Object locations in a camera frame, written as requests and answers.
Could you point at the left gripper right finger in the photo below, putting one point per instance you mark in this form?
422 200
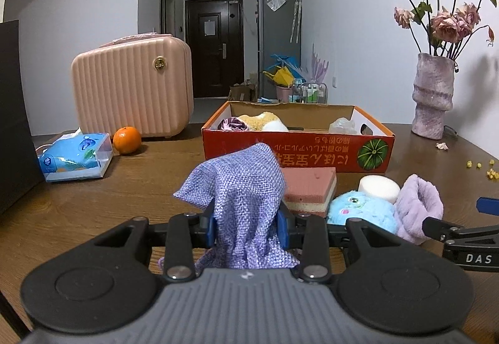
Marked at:
314 238

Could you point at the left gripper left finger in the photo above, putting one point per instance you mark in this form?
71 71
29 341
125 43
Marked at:
179 237

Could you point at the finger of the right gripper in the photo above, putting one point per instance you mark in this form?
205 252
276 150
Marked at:
488 206

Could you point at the pink layered sponge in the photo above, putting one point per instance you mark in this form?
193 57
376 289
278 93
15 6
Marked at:
310 189

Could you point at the lavender towel roll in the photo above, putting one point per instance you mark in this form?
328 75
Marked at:
417 200

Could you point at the purple woven pouch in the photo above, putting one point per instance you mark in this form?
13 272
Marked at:
246 188

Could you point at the white round sponge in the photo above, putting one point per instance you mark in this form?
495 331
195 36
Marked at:
380 187

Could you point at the blue fluffy plush toy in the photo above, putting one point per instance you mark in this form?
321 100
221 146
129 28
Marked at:
355 204

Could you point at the fallen rose petal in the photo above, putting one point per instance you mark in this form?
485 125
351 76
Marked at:
442 146

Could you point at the orange cardboard box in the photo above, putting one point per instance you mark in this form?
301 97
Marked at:
307 142

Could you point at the orange fruit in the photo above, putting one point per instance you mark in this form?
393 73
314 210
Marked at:
127 140

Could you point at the purple satin scrunchie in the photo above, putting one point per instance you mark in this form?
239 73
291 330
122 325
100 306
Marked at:
233 124

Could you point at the yellow white plush toy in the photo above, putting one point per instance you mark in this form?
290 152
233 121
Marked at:
265 122

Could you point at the pink textured vase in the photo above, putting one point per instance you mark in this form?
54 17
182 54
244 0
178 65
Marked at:
433 95

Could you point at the blue tissue pack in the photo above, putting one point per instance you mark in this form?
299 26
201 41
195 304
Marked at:
76 156

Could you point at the metal trolley with bottles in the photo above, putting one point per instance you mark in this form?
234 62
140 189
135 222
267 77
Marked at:
308 92

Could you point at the brown carton on floor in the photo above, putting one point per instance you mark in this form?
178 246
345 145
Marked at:
243 92

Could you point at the pink ribbed suitcase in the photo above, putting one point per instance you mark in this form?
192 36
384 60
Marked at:
144 81

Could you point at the yellow bag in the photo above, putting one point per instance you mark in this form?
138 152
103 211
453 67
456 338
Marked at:
280 76

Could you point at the purple feather decoration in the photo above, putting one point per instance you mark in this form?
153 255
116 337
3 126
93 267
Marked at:
318 68

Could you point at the dried pink roses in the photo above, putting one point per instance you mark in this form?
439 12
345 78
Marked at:
448 30

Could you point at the dark entrance door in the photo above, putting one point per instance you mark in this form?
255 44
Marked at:
215 35

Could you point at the grey refrigerator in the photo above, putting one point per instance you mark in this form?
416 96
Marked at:
274 28

